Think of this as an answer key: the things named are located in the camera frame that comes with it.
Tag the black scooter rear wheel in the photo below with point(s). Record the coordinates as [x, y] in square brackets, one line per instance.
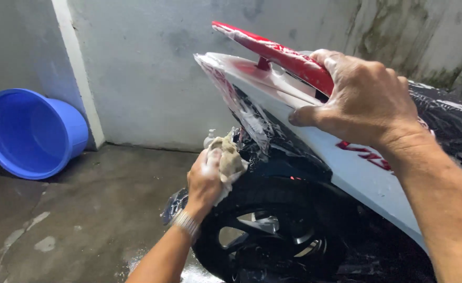
[278, 243]

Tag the white scooter body panel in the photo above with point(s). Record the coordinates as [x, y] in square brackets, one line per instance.
[333, 165]

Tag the blue plastic tub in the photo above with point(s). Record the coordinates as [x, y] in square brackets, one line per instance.
[30, 133]

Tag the red scooter grab rail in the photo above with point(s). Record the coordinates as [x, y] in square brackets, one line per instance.
[278, 51]

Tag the beige soapy wash cloth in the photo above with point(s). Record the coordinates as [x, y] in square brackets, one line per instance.
[231, 161]

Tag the white pump bottle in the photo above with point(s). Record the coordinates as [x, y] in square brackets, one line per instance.
[209, 139]

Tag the soapy scooter tail light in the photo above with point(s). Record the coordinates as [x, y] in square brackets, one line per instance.
[250, 114]

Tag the silver wrist watch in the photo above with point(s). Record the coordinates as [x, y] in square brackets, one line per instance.
[185, 223]

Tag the black rear mudguard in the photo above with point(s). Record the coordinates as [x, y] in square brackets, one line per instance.
[174, 204]

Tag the person's left hand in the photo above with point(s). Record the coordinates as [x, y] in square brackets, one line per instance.
[201, 184]

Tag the person's right hand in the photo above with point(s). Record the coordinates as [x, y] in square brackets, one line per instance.
[372, 102]

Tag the black scooter seat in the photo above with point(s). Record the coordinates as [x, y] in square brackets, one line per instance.
[451, 114]

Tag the person's left fingers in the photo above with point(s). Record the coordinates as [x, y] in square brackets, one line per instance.
[212, 161]

